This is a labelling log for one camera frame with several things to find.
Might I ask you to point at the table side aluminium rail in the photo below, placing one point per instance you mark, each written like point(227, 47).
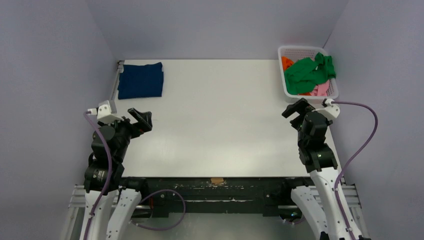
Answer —
point(119, 70)

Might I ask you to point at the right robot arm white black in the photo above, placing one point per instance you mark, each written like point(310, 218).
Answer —
point(328, 215)

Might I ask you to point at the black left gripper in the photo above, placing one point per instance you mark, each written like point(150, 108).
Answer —
point(143, 123)

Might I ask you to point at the right aluminium rail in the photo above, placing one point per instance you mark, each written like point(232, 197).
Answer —
point(350, 193)

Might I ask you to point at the left aluminium rail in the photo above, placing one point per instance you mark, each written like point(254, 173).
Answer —
point(77, 199)

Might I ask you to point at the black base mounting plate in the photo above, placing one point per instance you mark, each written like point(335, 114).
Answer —
point(266, 196)

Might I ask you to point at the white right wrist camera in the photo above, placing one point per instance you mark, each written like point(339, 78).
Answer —
point(329, 109)

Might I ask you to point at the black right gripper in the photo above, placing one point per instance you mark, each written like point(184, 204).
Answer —
point(297, 112)

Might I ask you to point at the orange t shirt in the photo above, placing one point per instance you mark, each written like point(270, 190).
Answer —
point(286, 63)

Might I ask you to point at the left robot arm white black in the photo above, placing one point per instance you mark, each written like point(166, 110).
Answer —
point(105, 168)

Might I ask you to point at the folded navy blue t shirt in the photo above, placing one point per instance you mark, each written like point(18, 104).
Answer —
point(141, 81)

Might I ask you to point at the green t shirt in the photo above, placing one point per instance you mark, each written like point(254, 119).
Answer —
point(306, 73)

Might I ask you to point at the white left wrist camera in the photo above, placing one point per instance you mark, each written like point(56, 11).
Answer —
point(106, 112)

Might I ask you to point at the brown tape piece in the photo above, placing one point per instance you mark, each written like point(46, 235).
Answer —
point(217, 180)

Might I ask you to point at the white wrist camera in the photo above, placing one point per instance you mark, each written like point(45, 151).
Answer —
point(106, 112)
point(329, 109)

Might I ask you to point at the pink t shirt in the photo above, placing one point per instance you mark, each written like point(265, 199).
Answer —
point(320, 90)

